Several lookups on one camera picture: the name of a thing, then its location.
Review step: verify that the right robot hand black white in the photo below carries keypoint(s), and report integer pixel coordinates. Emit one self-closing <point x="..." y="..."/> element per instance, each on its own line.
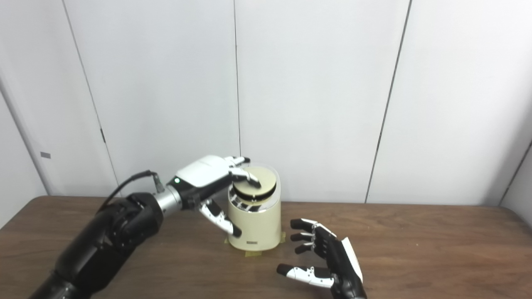
<point x="338" y="265"/>

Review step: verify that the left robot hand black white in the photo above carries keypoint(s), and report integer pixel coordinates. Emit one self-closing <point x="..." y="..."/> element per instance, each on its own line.
<point x="203" y="172"/>

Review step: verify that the round cream bin lid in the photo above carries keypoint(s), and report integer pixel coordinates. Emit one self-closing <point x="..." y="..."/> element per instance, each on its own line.
<point x="266" y="182"/>

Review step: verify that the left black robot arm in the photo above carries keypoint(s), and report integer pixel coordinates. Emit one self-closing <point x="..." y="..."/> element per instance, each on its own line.
<point x="108" y="236"/>

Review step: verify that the cream-colored bin body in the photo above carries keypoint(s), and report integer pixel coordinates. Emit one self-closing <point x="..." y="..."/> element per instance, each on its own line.
<point x="257" y="226"/>

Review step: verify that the black wall panel clip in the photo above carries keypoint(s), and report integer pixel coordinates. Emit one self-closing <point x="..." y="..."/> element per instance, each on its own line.
<point x="102" y="136"/>

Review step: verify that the small grey wall label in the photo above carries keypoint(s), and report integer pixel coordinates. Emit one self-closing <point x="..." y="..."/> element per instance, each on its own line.
<point x="45" y="155"/>

